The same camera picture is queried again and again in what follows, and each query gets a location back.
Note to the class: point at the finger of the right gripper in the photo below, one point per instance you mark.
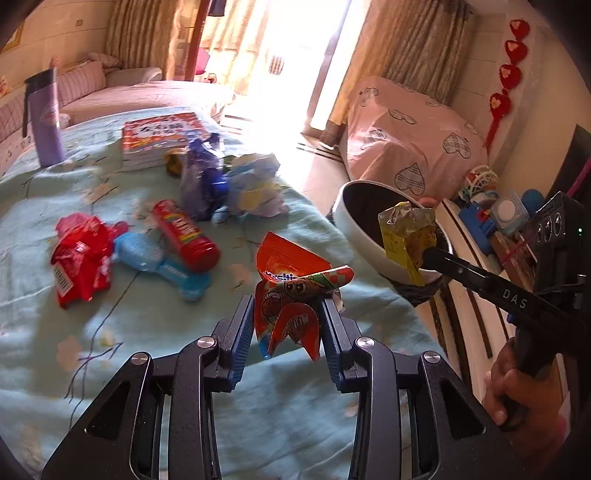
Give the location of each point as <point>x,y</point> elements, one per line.
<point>521,305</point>

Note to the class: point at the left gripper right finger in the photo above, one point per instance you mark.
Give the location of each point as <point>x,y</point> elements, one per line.
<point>452,436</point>

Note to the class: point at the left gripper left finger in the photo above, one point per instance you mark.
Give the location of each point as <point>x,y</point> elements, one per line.
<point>118,435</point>

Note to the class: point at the yellow snack wrapper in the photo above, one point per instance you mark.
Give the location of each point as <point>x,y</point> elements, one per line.
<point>407,232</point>

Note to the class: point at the blue brush blister pack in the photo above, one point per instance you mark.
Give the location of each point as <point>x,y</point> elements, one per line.
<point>140,252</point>

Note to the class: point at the orange cartoon snack wrapper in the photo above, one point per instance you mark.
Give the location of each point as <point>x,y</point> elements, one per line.
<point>292,282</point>

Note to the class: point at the right hand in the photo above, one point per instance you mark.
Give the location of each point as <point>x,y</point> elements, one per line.
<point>541,433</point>

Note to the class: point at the white tv cabinet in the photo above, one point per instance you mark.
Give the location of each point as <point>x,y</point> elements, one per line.
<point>476,329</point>

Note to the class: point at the white cube toy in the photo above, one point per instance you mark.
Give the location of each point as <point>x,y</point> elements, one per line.
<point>510,214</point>

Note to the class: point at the blue toy block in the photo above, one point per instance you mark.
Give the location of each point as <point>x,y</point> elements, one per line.
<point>480,225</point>

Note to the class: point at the blue spiky ball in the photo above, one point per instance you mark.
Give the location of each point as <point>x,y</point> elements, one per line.
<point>533,200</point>

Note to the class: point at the white basket ball toy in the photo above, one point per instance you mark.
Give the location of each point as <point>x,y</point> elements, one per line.
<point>480,179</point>

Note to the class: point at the light blue floral tablecloth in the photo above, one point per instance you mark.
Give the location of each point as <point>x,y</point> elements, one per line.
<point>285,419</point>

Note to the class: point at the red crumpled wrapper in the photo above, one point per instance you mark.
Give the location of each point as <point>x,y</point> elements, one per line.
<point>82,259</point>

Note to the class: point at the red candy tube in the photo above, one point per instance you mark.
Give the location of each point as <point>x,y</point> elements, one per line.
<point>196,251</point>

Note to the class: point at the pink heart pattern cover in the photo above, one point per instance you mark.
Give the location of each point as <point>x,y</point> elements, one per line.
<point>409,141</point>

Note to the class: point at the red heart hanging decoration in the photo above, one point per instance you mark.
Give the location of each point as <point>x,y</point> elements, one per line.
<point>510,76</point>

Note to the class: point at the blue crumpled snack bag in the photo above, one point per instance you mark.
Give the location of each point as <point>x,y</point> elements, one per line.
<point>203,187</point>

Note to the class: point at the beige curtain right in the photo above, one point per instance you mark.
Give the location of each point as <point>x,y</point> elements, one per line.
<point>421,44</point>

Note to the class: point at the beige curtain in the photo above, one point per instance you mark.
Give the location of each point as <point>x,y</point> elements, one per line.
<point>143,33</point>
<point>421,44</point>

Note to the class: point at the green snack packet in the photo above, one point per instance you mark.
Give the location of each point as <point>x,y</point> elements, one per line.
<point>174,159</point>

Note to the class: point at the crumpled white paper ball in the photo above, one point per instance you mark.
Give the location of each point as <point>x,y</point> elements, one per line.
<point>253,188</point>

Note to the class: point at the red children's book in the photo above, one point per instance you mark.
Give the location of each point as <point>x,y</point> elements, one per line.
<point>146,141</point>

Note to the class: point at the purple thermos bottle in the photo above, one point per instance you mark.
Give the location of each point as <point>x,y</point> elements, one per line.
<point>41,112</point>

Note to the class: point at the pink sofa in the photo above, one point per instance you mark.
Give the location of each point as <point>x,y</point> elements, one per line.
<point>126,90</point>

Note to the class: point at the striped pink cushion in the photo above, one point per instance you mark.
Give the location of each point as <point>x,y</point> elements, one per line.
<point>80,82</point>

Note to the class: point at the beige curtain left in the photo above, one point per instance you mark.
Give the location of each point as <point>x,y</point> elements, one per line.
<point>143,33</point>

